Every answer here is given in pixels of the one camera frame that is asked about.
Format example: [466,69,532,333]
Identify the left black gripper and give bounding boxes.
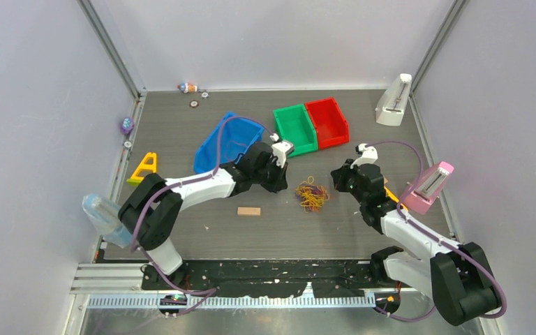
[252,156,288,194]

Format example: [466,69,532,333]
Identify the coloured strings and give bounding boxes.
[294,175,332,214]

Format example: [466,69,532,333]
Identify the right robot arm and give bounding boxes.
[330,159,507,326]

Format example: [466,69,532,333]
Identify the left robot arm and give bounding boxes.
[118,140,294,289]

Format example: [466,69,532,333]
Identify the blue plastic bin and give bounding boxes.
[193,112,265,174]

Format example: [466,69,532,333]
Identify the wooden block centre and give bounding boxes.
[237,207,261,216]

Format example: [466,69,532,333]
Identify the yellow triangle toy right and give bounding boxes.
[384,186,407,210]

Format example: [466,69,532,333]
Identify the yellow triangle toy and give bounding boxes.
[126,152,158,186]
[384,186,407,210]

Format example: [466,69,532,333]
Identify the red plastic bin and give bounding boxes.
[304,97,350,150]

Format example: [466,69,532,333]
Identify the green plastic bin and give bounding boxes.
[273,104,318,157]

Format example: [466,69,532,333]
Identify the pink metronome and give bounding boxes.
[401,161,454,215]

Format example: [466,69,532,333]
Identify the white metronome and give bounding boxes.
[375,73,412,126]

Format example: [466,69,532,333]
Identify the small figurine toy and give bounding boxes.
[177,82,198,94]

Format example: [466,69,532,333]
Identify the yellow triangle toy left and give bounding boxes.
[126,152,158,186]

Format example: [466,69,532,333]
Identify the purple round toy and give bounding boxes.
[120,117,135,135]

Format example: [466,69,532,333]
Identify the clear plastic bottle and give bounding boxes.
[82,193,132,248]

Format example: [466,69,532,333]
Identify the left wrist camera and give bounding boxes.
[269,133,295,168]

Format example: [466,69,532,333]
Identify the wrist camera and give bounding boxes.
[350,143,378,169]
[269,133,295,168]

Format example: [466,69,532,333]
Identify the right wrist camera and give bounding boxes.
[350,143,378,169]

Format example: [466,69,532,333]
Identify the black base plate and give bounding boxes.
[140,259,407,298]

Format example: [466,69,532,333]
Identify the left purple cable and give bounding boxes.
[129,116,278,318]

